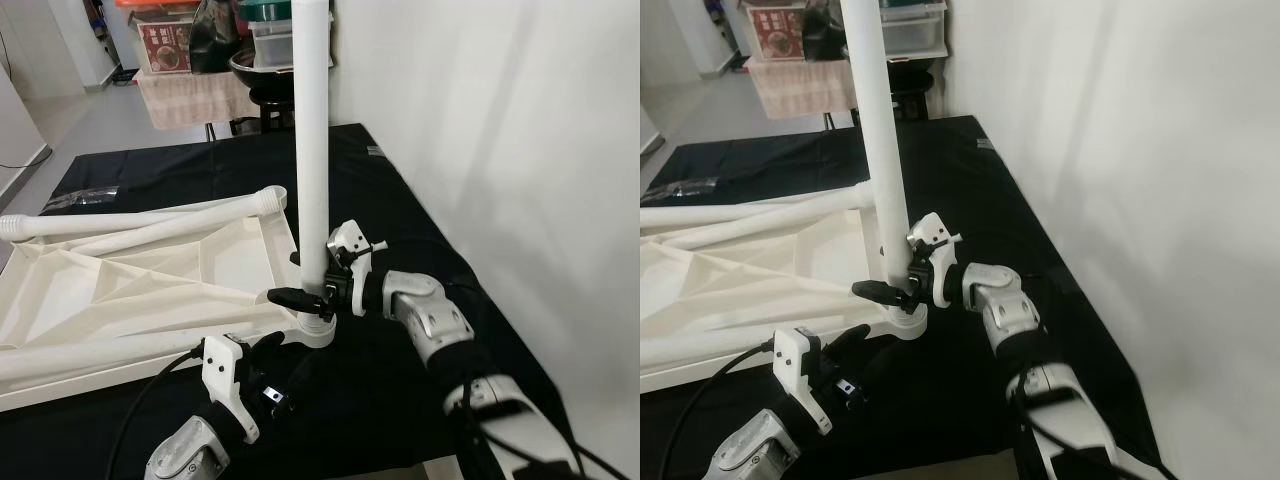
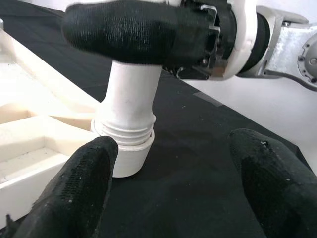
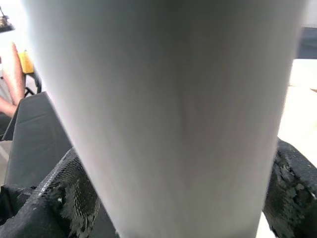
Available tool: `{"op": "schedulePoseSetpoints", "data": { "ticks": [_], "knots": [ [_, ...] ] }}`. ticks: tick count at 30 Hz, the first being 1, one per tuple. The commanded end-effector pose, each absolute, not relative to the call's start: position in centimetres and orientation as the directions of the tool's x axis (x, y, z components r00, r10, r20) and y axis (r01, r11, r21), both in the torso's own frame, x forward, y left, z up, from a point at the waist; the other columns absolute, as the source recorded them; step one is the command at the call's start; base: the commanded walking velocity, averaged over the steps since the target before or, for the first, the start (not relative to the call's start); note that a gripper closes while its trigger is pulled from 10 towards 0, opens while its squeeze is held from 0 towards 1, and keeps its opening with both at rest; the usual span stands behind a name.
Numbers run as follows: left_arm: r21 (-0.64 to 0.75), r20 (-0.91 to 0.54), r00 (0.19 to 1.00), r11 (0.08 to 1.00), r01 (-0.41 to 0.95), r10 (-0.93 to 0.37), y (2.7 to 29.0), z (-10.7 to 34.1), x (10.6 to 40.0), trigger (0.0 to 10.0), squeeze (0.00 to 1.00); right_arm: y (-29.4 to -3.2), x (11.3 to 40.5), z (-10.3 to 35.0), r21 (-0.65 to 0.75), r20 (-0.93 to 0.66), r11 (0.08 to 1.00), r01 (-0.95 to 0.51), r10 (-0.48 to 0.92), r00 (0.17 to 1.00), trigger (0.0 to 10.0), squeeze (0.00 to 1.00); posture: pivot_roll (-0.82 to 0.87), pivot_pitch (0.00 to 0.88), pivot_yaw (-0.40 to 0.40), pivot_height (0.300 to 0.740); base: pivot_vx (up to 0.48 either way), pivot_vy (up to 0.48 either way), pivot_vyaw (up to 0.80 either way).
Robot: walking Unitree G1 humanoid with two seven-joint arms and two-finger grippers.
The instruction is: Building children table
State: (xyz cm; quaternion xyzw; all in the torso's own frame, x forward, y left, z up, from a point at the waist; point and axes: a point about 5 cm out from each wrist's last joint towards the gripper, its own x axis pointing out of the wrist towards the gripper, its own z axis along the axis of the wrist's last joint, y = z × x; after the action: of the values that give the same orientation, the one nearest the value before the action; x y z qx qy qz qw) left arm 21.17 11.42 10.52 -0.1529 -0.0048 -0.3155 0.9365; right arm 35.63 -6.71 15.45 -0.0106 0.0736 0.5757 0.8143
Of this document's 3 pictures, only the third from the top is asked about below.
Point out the black tablecloth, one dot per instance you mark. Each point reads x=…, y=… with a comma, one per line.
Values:
x=34, y=138

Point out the white plastic table leg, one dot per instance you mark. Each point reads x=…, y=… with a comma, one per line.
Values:
x=161, y=111

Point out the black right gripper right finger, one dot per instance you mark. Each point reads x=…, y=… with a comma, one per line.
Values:
x=292, y=193

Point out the yellow object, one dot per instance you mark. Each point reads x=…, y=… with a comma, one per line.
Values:
x=26, y=62

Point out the person bare leg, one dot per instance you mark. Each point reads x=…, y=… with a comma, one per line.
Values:
x=13, y=81

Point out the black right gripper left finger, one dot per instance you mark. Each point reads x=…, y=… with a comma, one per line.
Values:
x=44, y=210

